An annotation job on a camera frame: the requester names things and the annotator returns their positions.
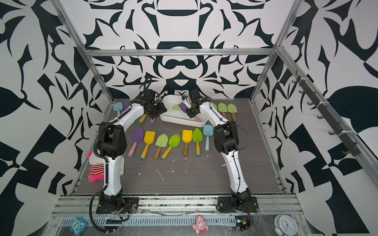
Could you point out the yellow toy shovel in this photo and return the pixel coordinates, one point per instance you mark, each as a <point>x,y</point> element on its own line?
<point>148,139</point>

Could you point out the pink striped plush doll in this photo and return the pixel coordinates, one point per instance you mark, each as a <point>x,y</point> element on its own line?
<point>96,171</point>

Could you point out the green shovel yellow blue-tipped handle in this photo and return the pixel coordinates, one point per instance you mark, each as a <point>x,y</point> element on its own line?
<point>197,137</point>

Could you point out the teal square shovel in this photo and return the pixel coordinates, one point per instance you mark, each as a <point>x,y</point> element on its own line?
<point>118,108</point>

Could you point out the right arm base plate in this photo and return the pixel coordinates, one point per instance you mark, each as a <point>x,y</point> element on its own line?
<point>231,205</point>

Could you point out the white slotted cable duct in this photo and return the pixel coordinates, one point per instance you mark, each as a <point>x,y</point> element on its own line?
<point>185,220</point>

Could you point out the yellow shovel wooden handle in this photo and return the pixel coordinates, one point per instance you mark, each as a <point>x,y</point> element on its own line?
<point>187,137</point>

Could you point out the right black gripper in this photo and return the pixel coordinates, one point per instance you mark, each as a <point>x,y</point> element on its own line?
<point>190,113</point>

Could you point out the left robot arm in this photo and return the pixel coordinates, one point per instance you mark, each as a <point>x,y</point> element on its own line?
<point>110,144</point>

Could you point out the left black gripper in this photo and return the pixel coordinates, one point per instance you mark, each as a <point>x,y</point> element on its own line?
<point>162,109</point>

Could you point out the black wall hook rack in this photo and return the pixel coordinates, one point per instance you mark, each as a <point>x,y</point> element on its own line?
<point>327,113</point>

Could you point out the green square shovel wooden handle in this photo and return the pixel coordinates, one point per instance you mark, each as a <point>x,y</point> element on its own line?
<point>176,108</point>

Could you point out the small green circuit board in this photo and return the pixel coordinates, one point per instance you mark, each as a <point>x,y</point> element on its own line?
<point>243,223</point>

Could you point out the white plastic storage box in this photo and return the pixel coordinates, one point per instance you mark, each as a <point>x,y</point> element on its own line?
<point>178,117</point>

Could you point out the pink bear toy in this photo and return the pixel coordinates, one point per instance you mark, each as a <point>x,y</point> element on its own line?
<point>200,226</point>

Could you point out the light blue pointed shovel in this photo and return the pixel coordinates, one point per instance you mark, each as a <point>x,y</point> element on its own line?
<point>208,131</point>

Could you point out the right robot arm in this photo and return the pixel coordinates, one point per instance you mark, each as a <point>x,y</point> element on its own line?
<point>226,142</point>

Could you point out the purple square shovel pink handle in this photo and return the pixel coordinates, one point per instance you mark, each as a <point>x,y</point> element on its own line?
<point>127,105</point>

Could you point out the purple pointed shovel pink handle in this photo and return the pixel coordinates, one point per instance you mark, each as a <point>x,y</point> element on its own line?
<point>136,138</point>

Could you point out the white alarm clock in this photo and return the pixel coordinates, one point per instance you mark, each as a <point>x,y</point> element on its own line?
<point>285,225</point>

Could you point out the green pointed shovel yellow handle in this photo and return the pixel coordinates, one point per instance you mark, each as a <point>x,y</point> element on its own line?
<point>174,141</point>

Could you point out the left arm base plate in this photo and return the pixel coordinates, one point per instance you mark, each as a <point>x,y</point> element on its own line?
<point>108,205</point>

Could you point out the blue owl toy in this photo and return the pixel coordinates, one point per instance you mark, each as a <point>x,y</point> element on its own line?
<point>78,225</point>

